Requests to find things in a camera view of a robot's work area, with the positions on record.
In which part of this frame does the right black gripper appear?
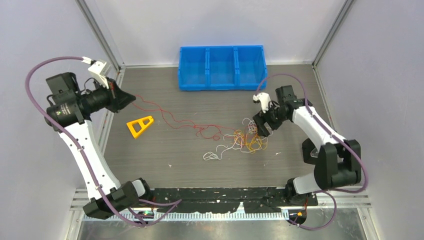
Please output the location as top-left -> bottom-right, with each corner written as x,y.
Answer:
252,100 -> 288,138

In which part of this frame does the orange yellow thin cable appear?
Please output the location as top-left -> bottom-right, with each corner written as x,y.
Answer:
231,127 -> 269,155

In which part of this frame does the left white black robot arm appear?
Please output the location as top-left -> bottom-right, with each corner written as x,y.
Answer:
46,72 -> 154,220

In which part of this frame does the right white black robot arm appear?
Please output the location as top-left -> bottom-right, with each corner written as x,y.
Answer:
252,85 -> 362,205

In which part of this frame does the yellow triangular plastic stand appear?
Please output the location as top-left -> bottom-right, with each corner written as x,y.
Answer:
126,115 -> 155,139

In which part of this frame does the black triangular stand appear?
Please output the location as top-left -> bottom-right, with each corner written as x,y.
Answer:
301,138 -> 321,165

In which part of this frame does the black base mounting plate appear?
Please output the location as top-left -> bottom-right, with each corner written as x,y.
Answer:
151,187 -> 318,214

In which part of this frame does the blue three-compartment plastic bin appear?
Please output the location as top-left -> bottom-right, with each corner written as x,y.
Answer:
177,45 -> 268,91

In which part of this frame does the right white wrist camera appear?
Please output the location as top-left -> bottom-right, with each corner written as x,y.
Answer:
252,92 -> 272,113

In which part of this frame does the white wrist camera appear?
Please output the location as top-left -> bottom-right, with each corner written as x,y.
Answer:
252,92 -> 272,113
82,56 -> 111,89

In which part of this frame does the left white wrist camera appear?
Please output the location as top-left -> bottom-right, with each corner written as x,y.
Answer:
82,56 -> 111,89

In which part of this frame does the aluminium front rail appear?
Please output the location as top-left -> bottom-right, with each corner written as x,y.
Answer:
69,187 -> 372,222

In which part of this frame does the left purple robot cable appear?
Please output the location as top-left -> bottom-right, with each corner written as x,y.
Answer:
25,56 -> 182,228

